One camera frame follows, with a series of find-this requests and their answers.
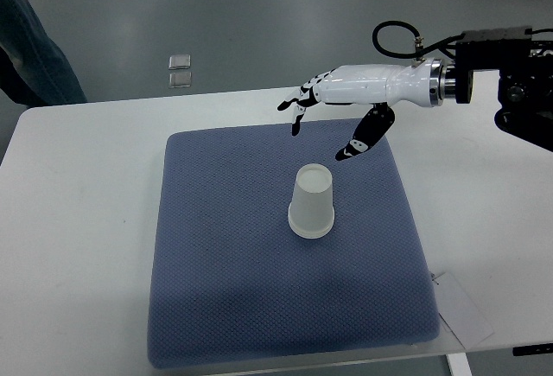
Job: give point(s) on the person leg blue jeans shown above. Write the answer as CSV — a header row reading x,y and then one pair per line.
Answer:
x,y
34,70

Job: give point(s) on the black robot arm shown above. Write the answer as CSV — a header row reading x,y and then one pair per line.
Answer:
x,y
524,89

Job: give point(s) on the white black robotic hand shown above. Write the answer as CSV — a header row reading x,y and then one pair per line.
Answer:
x,y
379,86

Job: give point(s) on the white table leg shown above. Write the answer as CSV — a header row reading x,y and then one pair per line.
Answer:
x,y
458,365

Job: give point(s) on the blue textured cushion mat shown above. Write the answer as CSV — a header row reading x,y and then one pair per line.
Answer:
x,y
230,279

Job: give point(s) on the upper metal floor plate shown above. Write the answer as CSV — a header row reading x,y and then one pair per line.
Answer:
x,y
179,61

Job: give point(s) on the white paper cup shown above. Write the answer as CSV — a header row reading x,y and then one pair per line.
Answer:
x,y
311,210

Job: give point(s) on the white paper tag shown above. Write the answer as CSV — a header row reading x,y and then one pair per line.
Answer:
x,y
459,312

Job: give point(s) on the black table control panel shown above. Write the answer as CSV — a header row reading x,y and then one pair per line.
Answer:
x,y
546,348

